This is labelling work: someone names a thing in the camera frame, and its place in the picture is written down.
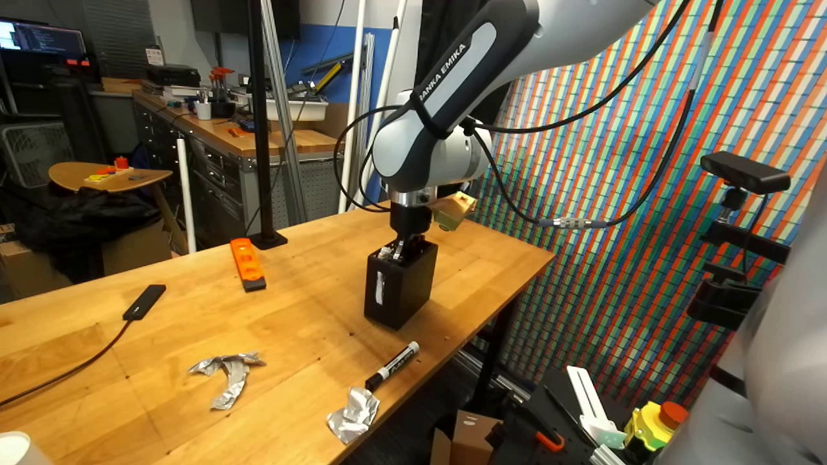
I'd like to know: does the black side camera on mount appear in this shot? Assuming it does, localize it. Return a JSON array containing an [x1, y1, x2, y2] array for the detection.
[[688, 150, 791, 331]]

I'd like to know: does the olive wrist camera box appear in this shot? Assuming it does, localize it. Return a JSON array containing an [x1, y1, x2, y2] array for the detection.
[[431, 191, 477, 230]]

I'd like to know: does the yellow red emergency stop button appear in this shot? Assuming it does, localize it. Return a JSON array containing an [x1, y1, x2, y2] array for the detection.
[[625, 399, 691, 455]]

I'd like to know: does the orange black stapler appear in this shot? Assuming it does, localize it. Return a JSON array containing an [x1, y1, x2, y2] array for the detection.
[[231, 237, 266, 292]]

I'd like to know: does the white paper cup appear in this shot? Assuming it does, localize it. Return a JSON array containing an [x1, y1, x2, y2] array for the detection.
[[0, 430, 54, 465]]

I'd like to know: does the black vertical stand pole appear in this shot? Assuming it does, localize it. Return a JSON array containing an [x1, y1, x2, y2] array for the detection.
[[249, 0, 288, 250]]

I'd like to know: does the computer monitor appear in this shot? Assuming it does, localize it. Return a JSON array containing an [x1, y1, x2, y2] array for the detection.
[[0, 21, 85, 56]]

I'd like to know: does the wooden workbench with drawers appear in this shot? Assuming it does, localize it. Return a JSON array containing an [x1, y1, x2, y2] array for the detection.
[[135, 91, 340, 248]]

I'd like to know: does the round wooden stool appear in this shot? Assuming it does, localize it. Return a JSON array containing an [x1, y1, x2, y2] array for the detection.
[[46, 159, 170, 193]]

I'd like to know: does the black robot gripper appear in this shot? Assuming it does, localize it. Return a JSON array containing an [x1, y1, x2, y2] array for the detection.
[[391, 204, 431, 242]]

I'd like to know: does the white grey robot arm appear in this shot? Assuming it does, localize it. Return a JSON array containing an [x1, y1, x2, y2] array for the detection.
[[374, 0, 660, 239]]

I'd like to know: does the white bin on workbench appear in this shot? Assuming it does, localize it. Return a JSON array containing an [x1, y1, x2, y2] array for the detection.
[[266, 98, 328, 122]]

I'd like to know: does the black white marker pen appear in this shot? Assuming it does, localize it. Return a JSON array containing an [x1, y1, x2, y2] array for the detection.
[[364, 340, 420, 393]]

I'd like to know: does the black flat device with cable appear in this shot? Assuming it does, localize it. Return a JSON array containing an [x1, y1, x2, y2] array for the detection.
[[0, 283, 168, 408]]

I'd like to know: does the crumpled silver foil ball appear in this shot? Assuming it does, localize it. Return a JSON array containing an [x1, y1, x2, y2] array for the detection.
[[327, 388, 380, 445]]

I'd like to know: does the cardboard box under table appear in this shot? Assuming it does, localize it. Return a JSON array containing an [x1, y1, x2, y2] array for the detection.
[[429, 411, 502, 465]]

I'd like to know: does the black perforated box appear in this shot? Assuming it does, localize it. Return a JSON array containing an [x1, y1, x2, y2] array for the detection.
[[364, 237, 436, 328]]

